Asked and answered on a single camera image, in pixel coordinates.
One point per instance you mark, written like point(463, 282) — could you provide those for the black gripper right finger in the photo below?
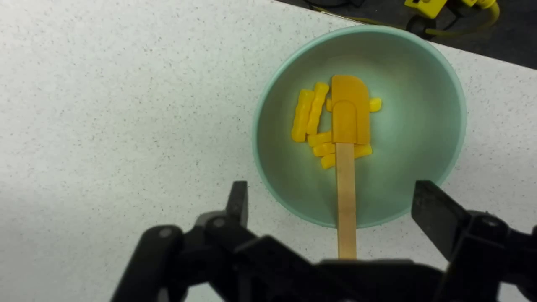
point(479, 240)

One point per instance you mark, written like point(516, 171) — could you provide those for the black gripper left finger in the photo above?
point(184, 251)

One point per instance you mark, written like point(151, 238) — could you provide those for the wooden spatula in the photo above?
point(345, 194)

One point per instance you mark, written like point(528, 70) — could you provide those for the mint green bowl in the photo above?
point(412, 139)

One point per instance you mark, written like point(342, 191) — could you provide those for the yellow food pieces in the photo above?
point(303, 114)

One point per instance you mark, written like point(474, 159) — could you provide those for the yellow device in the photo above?
point(429, 5)

